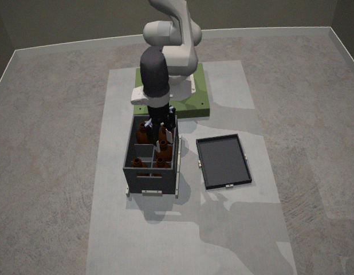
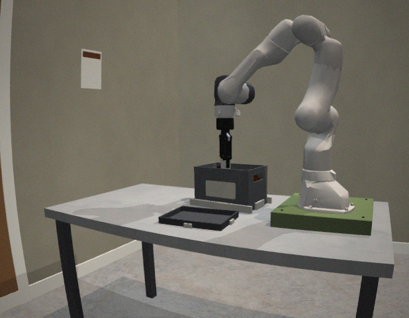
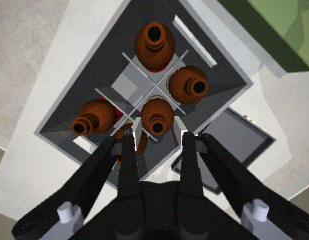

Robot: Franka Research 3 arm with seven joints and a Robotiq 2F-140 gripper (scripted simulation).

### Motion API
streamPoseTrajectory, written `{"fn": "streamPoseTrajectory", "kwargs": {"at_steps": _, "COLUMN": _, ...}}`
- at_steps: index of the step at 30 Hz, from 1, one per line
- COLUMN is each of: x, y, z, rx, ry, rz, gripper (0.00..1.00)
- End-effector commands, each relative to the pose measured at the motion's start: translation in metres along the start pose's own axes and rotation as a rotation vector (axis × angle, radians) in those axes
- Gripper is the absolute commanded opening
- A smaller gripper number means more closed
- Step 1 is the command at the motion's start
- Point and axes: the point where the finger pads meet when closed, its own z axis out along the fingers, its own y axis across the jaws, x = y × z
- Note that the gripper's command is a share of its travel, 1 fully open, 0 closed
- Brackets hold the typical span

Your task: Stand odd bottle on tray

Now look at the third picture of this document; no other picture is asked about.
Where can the grey divided crate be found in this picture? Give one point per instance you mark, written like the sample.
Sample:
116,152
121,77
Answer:
105,72

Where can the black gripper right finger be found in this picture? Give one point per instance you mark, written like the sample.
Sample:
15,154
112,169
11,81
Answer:
263,212

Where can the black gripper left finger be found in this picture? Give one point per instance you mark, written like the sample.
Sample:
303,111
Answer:
63,213

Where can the black rectangular tray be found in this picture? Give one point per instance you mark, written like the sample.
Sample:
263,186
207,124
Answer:
242,138

